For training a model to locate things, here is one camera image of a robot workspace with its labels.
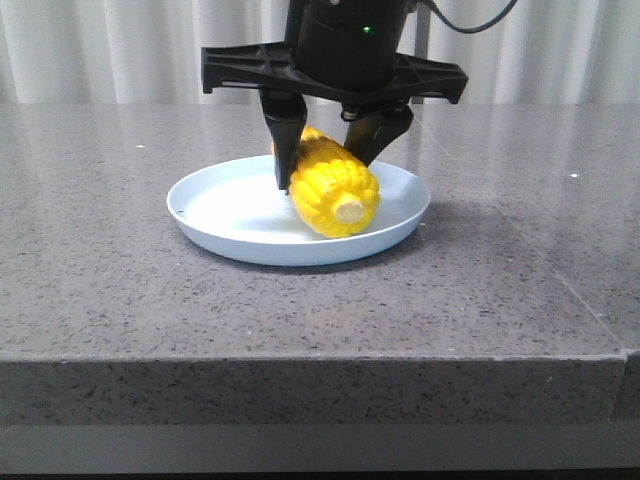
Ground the yellow corn cob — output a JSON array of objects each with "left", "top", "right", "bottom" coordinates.
[{"left": 289, "top": 126, "right": 381, "bottom": 239}]

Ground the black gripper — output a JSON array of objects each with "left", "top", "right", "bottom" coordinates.
[{"left": 201, "top": 0, "right": 468, "bottom": 192}]

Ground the black cable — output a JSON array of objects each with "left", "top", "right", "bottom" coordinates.
[{"left": 422, "top": 0, "right": 519, "bottom": 35}]

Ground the white pleated curtain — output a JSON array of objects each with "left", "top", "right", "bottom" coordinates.
[{"left": 1, "top": 1, "right": 639, "bottom": 104}]

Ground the light blue round plate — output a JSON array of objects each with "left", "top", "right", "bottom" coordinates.
[{"left": 166, "top": 155, "right": 431, "bottom": 267}]

